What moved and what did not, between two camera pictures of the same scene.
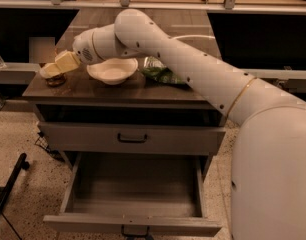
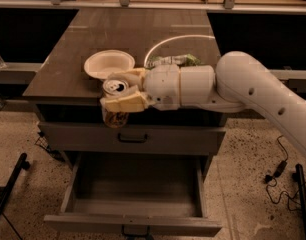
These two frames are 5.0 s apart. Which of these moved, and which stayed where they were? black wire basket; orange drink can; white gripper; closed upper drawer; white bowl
Moved: white gripper; orange drink can
Stayed: black wire basket; closed upper drawer; white bowl
